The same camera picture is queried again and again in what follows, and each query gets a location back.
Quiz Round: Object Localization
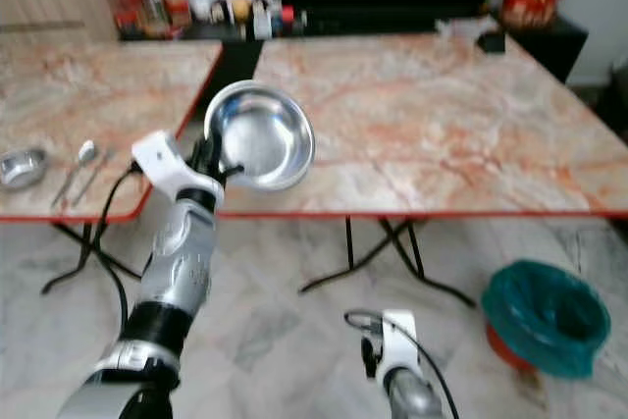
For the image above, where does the large steel bowl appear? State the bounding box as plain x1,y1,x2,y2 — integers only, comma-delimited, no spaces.
203,79,318,193

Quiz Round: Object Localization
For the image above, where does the marble top folding table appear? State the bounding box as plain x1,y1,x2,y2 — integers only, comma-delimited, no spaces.
217,30,628,308
0,40,226,295

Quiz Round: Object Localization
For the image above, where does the steel spoon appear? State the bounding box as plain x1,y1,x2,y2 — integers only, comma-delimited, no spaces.
50,139,98,208

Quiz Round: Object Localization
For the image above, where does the small white bottle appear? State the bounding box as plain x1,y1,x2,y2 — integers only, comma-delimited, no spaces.
251,0,275,40

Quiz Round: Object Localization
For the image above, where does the bin with teal bag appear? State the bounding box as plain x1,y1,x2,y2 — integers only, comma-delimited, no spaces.
482,258,612,380

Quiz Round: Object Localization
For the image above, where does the small steel bowl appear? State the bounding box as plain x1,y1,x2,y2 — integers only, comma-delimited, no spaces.
0,146,51,192

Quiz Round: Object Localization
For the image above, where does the light wooden cabinet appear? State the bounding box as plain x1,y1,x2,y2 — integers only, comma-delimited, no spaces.
0,0,121,39

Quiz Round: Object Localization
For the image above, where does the black television stand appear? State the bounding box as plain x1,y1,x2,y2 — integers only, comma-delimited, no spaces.
184,10,591,83

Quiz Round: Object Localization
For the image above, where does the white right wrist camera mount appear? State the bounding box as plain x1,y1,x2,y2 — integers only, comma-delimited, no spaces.
378,309,419,382

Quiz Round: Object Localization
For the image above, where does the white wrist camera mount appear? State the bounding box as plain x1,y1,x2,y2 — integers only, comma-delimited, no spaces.
131,130,226,207
378,309,419,382

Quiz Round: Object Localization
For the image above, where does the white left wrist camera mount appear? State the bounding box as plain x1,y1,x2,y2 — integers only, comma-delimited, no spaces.
131,130,226,207

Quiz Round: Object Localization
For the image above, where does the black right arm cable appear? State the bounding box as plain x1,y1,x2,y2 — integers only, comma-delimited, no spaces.
342,308,461,419

